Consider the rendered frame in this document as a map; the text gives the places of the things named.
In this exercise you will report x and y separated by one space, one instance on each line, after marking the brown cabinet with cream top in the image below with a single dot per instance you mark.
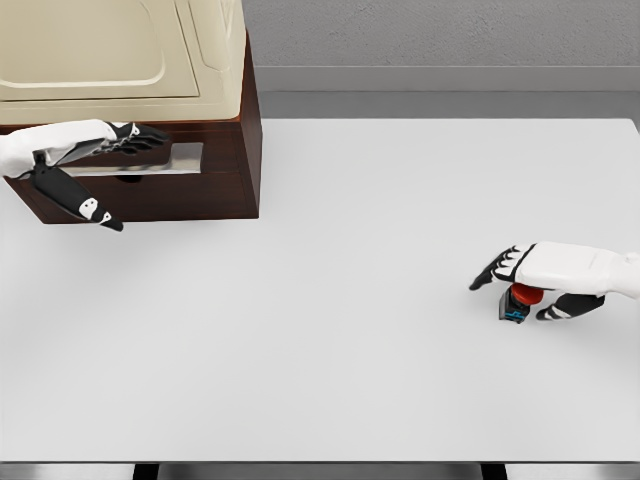
125 50

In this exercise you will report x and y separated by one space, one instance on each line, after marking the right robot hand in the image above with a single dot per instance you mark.
565 267

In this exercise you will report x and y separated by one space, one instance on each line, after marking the brown wooden drawer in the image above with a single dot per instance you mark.
175 200

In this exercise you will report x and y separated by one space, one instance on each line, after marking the red button black switch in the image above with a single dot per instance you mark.
512 311

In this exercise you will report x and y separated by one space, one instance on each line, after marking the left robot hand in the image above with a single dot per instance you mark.
55 137

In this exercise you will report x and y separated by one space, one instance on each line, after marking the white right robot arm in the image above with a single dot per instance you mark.
633 275

